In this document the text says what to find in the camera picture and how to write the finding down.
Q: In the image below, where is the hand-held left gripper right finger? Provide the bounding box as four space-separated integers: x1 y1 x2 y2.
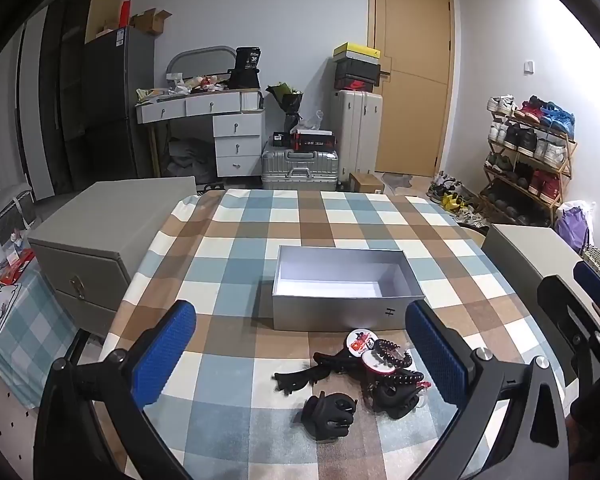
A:
405 300 571 480

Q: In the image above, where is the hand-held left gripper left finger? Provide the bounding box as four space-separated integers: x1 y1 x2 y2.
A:
34 300 198 480

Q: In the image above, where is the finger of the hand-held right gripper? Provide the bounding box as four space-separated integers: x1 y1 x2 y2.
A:
537 275 600 376
573 260 600 311

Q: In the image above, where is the dark bead bracelet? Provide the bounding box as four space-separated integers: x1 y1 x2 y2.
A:
375 369 426 392

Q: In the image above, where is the dark spiral hair tie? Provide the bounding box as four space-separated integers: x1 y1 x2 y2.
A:
372 339 412 368

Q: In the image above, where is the wide black hair claw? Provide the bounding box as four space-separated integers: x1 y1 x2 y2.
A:
370 380 428 418

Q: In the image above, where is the white round badge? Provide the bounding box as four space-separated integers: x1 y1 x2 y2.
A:
361 349 397 375

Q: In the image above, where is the red printed round badge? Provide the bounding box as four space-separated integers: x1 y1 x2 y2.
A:
346 330 378 356

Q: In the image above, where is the silver cardboard box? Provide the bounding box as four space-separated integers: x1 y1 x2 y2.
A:
271 246 426 332

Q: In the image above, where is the round black hair claw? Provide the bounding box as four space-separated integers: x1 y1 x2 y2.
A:
300 391 358 442

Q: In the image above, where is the purple bag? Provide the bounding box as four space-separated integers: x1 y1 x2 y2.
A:
555 200 593 253

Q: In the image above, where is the small grey storage cabinet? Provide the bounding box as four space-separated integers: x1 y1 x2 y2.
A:
481 223 600 381

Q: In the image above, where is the checked tablecloth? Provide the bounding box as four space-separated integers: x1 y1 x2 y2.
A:
97 189 568 480

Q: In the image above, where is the large grey storage cabinet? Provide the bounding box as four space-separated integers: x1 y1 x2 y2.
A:
27 176 197 341

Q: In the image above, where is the cluttered small checked table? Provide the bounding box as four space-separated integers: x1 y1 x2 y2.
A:
0 247 78 411

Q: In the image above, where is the wooden shoe rack with shoes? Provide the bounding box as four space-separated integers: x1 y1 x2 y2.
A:
482 94 576 223

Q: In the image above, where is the pile of floor shoes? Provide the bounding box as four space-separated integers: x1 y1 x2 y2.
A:
426 171 488 226

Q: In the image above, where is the small brown cardboard box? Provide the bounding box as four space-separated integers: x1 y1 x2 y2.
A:
350 172 385 195

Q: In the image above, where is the white electric heater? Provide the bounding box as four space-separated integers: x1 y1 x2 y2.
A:
0 185 37 242

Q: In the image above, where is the silver suitcase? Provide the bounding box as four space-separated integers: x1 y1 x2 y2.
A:
261 142 340 191

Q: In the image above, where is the white vanity desk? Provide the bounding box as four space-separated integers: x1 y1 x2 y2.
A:
135 87 267 178

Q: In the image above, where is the white upright suitcase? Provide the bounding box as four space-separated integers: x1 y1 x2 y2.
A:
330 90 383 176

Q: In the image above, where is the wooden door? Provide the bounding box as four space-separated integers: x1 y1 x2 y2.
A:
367 0 455 178

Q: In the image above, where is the black refrigerator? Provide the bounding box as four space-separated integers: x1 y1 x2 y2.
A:
82 27 156 181

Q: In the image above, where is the clutter on vanity desk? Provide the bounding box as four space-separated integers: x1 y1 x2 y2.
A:
136 74 231 103

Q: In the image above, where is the black wrapped flower bouquet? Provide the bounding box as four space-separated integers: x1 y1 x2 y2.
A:
266 81 304 133

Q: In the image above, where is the red and black shoe box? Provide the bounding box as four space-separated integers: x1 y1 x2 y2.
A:
333 76 381 93

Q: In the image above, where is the grey vanity mirror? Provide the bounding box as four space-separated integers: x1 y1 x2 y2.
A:
166 46 237 80

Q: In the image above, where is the black bag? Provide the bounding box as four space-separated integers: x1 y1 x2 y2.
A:
228 47 262 90

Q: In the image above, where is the grey shoe box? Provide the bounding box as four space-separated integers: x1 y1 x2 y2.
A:
333 58 382 79

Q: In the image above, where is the yellow shoe box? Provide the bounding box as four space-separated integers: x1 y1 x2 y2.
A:
333 44 381 62

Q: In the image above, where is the open cardboard carton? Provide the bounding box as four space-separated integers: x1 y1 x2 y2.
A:
130 8 173 36

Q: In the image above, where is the flat cardboard sheet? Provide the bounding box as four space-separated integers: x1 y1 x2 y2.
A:
85 0 126 43

